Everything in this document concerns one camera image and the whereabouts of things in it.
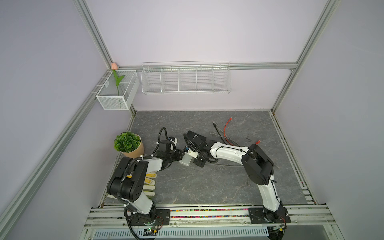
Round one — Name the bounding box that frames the grey ethernet cable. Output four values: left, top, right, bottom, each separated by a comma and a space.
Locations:
209, 131, 277, 168

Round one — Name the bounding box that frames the white network switch box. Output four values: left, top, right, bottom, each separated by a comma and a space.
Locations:
179, 153, 193, 167

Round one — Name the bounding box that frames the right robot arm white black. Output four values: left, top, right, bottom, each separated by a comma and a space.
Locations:
184, 131, 291, 224

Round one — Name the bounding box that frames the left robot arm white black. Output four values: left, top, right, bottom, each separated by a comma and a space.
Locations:
107, 137, 184, 226

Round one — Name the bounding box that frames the yellow white work glove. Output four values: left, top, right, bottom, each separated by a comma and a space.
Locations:
143, 173, 157, 198

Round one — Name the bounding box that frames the green potted plant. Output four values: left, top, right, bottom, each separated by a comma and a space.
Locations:
114, 132, 144, 159

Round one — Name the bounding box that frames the pink tulip artificial flower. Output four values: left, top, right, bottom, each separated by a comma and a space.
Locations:
111, 63, 125, 96

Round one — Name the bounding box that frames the black network switch box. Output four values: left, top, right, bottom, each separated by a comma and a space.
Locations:
187, 131, 207, 146

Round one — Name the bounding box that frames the black cable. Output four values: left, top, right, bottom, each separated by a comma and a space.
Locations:
212, 122, 229, 140

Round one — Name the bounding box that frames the red ethernet cable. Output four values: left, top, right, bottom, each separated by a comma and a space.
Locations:
222, 117, 261, 148

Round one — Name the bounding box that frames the white wire wall shelf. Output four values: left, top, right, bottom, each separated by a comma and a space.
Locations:
141, 61, 232, 94

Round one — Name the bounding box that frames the white mesh wall basket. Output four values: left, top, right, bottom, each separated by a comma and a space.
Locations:
96, 70, 140, 111

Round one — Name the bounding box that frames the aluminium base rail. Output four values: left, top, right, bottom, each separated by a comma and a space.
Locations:
84, 205, 336, 229

